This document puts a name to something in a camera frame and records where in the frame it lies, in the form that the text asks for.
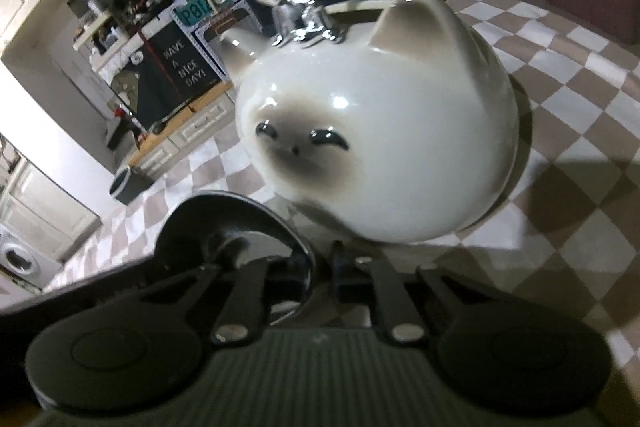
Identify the brown checkered tablecloth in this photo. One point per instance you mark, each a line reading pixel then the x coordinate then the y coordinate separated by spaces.
pixel 575 217

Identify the low wooden drawer cabinet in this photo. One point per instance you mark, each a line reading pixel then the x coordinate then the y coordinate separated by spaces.
pixel 185 132

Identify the black printed banner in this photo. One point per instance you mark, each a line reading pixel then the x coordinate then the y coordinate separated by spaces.
pixel 165 77

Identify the teal licence plate sign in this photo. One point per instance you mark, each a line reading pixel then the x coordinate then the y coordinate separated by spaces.
pixel 200 4

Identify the white ceramic cat pot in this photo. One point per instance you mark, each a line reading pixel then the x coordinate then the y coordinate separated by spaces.
pixel 390 132

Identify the round steel bowl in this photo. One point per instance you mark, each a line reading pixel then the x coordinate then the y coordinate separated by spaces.
pixel 200 227

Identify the white shelf rack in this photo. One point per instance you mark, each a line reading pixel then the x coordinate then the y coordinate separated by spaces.
pixel 102 29

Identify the dark round bin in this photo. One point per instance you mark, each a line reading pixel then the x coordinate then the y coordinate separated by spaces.
pixel 127 184

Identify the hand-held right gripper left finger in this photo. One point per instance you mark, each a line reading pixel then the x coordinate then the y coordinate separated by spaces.
pixel 250 287

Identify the white washing machine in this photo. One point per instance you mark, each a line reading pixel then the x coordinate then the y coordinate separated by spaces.
pixel 25 257

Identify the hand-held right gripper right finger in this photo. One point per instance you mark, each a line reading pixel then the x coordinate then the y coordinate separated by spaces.
pixel 342 272

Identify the white pegboard box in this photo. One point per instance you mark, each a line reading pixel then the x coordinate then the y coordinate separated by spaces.
pixel 215 52

